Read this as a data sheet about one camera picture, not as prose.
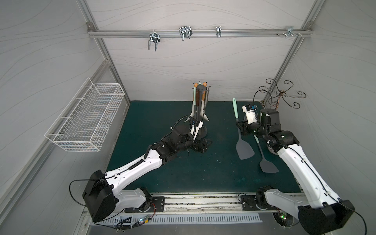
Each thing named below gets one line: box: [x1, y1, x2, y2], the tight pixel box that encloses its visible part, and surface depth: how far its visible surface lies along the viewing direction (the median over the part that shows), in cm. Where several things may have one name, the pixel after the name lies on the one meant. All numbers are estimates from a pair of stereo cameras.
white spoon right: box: [200, 99, 211, 122], surface depth 93 cm
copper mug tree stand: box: [258, 78, 307, 111], surface depth 84 cm
